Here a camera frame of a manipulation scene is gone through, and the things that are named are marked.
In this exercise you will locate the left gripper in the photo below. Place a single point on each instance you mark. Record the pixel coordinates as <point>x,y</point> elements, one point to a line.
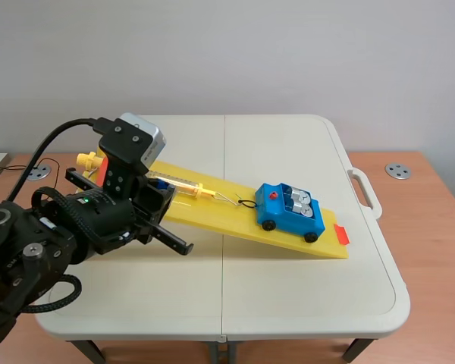
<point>117,212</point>

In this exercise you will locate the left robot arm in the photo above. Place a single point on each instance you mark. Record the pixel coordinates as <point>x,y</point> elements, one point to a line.
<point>11,246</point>

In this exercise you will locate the yellow ramp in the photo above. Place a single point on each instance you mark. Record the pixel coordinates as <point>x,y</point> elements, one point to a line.
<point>227,223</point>

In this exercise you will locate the blue toy cart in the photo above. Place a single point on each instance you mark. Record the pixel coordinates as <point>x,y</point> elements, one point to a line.
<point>284,223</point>

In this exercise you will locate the yellow spring scale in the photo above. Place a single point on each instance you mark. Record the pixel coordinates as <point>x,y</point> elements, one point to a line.
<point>182,186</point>

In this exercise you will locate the metal weight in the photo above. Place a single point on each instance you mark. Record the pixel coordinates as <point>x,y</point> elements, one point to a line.
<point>308,211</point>
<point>305,197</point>
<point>295,194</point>
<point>297,207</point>

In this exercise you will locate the dark table leg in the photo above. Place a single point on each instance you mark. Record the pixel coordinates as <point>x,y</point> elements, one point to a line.
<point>358,350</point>
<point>89,350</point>
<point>218,352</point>

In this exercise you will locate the wooden desk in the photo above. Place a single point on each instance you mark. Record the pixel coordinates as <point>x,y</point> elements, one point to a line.
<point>436,242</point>

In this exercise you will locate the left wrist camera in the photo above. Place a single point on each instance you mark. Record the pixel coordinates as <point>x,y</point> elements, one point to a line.
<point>151,142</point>

